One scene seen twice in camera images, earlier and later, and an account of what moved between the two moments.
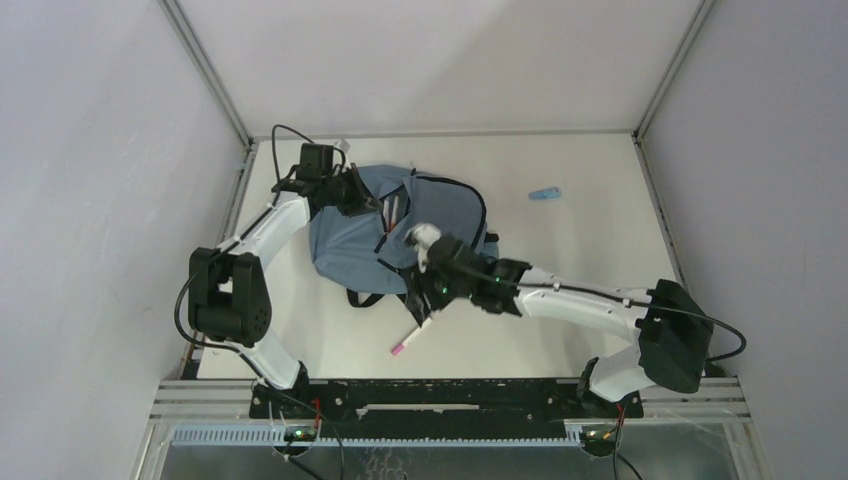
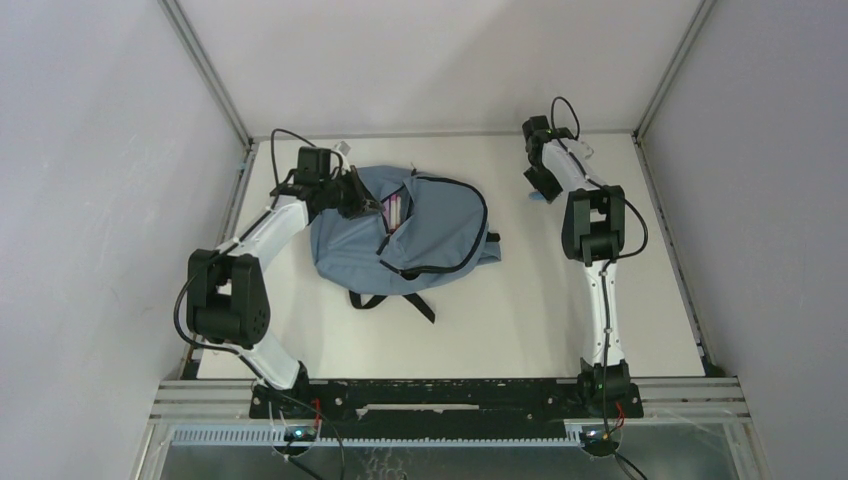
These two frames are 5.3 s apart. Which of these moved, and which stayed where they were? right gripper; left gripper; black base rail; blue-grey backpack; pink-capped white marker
Moved: pink-capped white marker; right gripper
Stayed: blue-grey backpack; left gripper; black base rail
